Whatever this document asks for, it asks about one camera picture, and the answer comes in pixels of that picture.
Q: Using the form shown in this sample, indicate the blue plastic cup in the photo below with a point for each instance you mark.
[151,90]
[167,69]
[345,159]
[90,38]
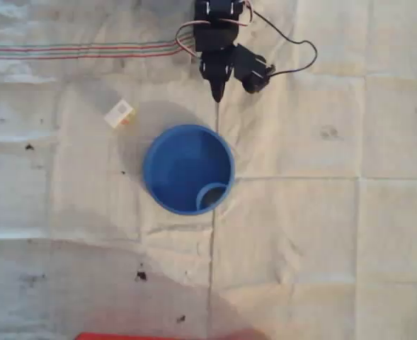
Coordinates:
[180,166]

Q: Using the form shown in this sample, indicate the small white orange cube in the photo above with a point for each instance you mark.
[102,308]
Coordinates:
[120,114]

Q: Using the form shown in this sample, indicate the red flat object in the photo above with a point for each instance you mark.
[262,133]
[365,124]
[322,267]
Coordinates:
[123,336]

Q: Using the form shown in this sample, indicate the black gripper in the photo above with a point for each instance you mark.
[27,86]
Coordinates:
[215,72]

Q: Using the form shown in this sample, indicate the white cloth with coloured stripes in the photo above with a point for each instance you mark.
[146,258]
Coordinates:
[335,212]

